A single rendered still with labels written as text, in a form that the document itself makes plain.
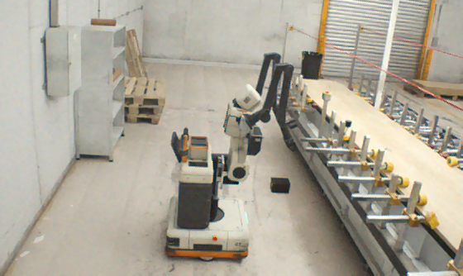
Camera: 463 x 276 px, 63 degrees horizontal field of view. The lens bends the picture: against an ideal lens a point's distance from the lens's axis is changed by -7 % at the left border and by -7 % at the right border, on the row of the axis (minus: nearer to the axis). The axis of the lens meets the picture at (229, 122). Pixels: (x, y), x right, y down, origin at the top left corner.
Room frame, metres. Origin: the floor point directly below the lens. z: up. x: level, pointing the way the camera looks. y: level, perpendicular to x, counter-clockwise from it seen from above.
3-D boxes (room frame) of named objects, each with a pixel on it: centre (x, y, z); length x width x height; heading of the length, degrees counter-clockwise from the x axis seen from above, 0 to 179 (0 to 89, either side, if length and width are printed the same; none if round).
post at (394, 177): (2.24, -1.08, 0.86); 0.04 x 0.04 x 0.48; 6
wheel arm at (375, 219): (1.94, -1.00, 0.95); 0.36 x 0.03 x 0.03; 96
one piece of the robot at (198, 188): (2.92, 0.20, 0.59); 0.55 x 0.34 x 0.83; 6
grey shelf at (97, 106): (4.72, 1.62, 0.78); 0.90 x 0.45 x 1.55; 6
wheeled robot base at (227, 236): (2.93, 0.11, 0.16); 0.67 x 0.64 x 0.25; 96
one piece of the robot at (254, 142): (2.96, -0.18, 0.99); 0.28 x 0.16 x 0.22; 6
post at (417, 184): (1.99, -1.10, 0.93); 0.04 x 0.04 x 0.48; 6
